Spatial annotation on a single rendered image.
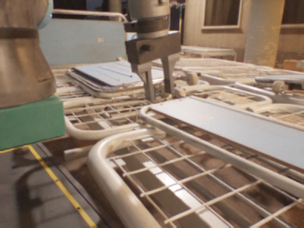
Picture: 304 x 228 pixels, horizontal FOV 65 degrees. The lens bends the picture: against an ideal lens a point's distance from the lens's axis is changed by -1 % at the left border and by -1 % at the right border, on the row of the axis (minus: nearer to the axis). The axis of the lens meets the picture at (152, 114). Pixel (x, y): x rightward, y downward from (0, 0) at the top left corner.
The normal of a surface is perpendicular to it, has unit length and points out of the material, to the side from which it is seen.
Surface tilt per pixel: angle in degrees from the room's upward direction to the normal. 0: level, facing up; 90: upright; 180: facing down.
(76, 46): 90
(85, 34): 90
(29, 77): 70
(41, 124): 90
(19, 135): 90
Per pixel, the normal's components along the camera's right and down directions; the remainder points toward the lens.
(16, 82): 0.73, -0.13
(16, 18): 0.92, 0.14
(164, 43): 0.61, 0.26
